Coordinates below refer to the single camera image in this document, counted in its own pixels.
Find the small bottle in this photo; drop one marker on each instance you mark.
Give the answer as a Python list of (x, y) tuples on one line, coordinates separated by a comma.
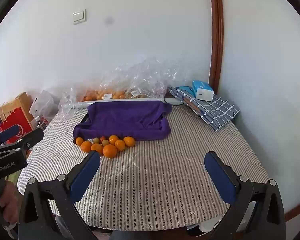
[(40, 123)]

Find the clear bag of longans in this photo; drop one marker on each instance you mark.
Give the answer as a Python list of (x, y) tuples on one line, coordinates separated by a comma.
[(140, 90)]

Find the blue and white tissue pack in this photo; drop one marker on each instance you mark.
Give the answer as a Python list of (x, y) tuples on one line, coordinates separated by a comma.
[(202, 90)]

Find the person's left hand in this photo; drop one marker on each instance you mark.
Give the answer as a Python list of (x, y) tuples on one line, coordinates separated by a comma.
[(8, 202)]

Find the black and white round object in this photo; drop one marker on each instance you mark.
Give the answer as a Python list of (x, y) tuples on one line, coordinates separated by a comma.
[(172, 100)]

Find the red gift bag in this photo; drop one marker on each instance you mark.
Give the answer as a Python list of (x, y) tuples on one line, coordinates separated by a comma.
[(15, 126)]

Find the white wall switch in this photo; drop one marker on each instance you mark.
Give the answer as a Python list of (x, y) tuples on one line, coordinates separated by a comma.
[(79, 16)]

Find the large orange mandarin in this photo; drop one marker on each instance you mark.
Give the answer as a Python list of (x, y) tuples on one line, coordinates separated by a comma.
[(86, 146), (110, 151), (97, 148)]

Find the brown paper bag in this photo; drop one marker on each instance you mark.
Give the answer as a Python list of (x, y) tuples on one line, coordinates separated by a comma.
[(17, 103)]

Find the small green tomato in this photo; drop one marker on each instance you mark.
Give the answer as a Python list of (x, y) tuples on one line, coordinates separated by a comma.
[(96, 140), (105, 143)]

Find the clear bag of mandarins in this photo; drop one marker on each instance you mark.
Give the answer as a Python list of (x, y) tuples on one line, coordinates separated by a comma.
[(90, 96)]

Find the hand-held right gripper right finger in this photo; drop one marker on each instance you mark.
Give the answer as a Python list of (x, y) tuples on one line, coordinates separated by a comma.
[(220, 180)]

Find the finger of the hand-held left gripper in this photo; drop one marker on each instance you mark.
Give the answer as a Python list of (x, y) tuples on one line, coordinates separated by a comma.
[(8, 132), (32, 137)]

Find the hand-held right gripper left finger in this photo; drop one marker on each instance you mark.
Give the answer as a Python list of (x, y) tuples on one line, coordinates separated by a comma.
[(85, 175)]

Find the purple towel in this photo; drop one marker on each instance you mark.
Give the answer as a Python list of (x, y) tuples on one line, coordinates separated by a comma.
[(125, 120)]

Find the small orange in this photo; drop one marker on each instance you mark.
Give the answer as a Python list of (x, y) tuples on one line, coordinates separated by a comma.
[(113, 139), (129, 141), (120, 145), (79, 141)]

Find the blue checkered folded cloth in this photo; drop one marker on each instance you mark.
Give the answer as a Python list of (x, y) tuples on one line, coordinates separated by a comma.
[(210, 107)]

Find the empty clear plastic bag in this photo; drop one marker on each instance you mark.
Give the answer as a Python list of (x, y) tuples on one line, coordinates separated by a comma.
[(65, 102)]

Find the white plastic bag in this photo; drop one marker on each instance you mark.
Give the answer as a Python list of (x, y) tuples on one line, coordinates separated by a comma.
[(41, 103)]

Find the wooden door frame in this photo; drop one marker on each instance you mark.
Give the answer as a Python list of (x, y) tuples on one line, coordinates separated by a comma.
[(216, 30)]

